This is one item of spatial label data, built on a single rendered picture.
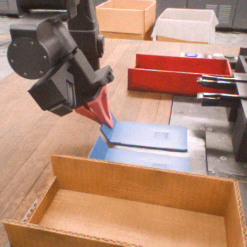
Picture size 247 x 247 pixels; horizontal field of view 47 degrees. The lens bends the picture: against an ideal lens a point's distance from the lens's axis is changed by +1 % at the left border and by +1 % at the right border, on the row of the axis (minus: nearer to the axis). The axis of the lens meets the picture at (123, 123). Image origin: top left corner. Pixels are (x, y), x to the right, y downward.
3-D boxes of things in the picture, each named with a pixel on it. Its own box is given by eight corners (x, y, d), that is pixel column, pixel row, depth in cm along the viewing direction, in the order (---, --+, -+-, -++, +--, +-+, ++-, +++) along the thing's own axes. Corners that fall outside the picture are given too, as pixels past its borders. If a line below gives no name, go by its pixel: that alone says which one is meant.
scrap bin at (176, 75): (135, 73, 83) (135, 53, 79) (224, 80, 78) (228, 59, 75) (127, 90, 73) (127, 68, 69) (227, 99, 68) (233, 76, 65)
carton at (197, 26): (161, 50, 339) (164, 6, 312) (212, 55, 324) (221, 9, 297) (148, 71, 283) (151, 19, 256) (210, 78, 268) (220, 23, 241)
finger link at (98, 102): (119, 132, 49) (90, 88, 45) (86, 145, 51) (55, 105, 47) (125, 112, 54) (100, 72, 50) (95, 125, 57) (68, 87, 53)
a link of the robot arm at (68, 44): (74, 60, 42) (46, 17, 39) (44, 76, 44) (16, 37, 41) (84, 47, 48) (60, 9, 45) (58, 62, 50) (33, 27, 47)
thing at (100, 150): (98, 148, 48) (98, 134, 47) (189, 159, 46) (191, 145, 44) (86, 176, 43) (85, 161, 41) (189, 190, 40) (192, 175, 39)
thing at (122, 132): (108, 122, 56) (107, 108, 54) (186, 128, 54) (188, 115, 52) (100, 142, 50) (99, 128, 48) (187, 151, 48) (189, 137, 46)
